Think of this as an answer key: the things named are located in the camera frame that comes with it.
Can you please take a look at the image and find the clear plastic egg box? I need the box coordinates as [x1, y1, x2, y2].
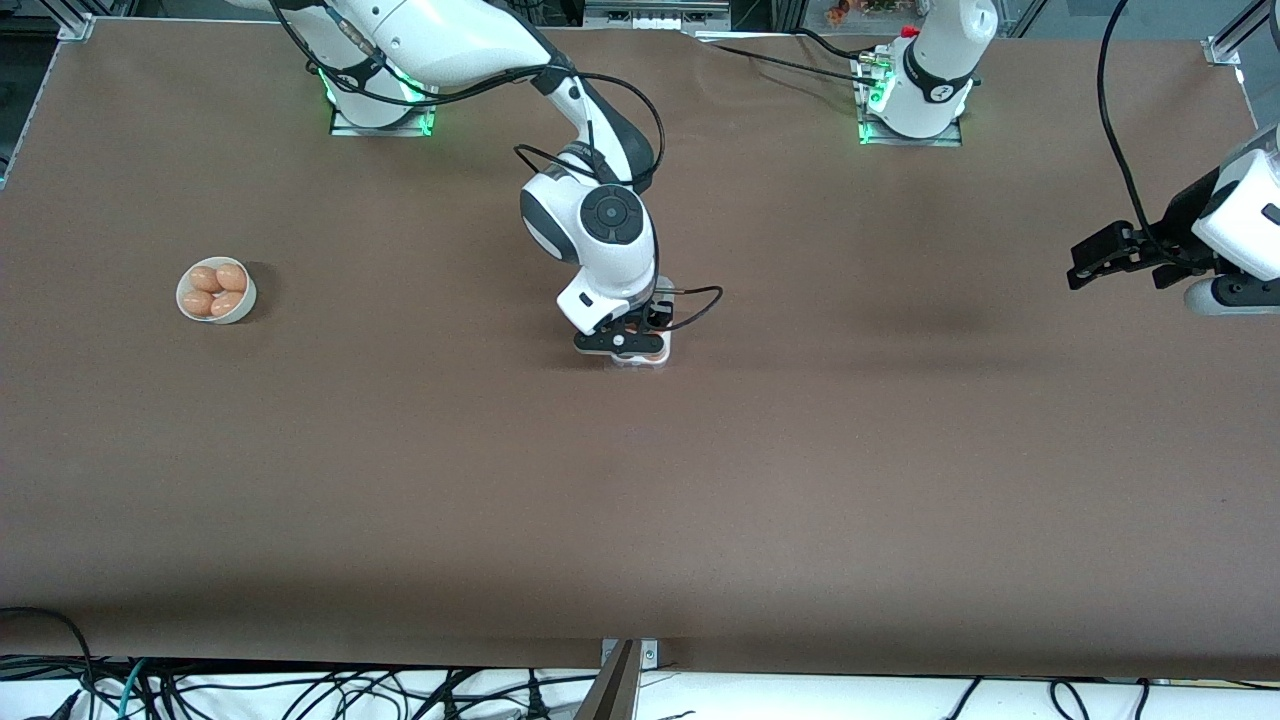
[604, 275, 677, 373]

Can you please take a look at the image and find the silver power strip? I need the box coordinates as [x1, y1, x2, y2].
[583, 0, 733, 31]

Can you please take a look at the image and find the grey slanted beam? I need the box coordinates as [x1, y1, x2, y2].
[573, 640, 643, 720]

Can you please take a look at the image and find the white round bowl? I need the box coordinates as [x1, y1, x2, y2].
[175, 257, 258, 325]

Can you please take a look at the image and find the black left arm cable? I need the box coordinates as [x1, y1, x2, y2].
[1096, 0, 1216, 269]

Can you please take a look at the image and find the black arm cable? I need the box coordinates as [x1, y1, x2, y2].
[1096, 0, 1216, 269]
[270, 0, 724, 333]

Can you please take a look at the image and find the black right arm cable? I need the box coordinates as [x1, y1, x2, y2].
[270, 0, 724, 333]

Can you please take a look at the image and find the aluminium frame profile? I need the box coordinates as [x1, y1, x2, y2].
[1203, 0, 1280, 67]
[40, 0, 98, 43]

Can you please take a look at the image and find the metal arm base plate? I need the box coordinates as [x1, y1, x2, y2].
[855, 50, 966, 148]
[328, 60, 441, 138]

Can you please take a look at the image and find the black cable on table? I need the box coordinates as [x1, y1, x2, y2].
[695, 28, 881, 86]

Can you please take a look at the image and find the teal cable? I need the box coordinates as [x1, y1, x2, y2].
[95, 658, 151, 720]

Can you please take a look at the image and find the black looped cable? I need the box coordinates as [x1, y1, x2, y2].
[0, 605, 96, 720]

